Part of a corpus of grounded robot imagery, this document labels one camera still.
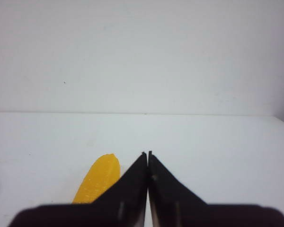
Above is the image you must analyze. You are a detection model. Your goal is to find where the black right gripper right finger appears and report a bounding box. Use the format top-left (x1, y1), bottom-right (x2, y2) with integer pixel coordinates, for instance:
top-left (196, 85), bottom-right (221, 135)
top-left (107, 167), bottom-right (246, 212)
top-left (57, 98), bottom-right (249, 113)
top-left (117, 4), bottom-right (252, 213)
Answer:
top-left (148, 151), bottom-right (284, 227)

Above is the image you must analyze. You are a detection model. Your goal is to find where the yellow corn cob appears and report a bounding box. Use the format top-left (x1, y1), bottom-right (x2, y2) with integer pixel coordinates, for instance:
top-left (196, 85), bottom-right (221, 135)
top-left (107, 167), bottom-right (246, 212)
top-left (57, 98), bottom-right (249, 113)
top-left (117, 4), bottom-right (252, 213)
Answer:
top-left (72, 154), bottom-right (121, 204)

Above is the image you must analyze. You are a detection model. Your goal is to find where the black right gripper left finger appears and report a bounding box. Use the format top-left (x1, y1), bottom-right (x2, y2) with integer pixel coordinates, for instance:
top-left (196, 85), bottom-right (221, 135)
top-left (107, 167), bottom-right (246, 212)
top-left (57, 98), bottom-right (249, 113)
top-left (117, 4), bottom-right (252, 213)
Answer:
top-left (10, 153), bottom-right (147, 227)

